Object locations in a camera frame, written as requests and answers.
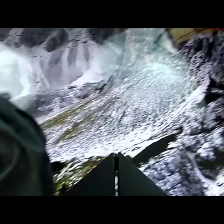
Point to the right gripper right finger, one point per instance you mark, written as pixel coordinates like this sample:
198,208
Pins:
135,183

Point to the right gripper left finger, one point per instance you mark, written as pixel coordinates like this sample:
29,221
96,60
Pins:
100,181

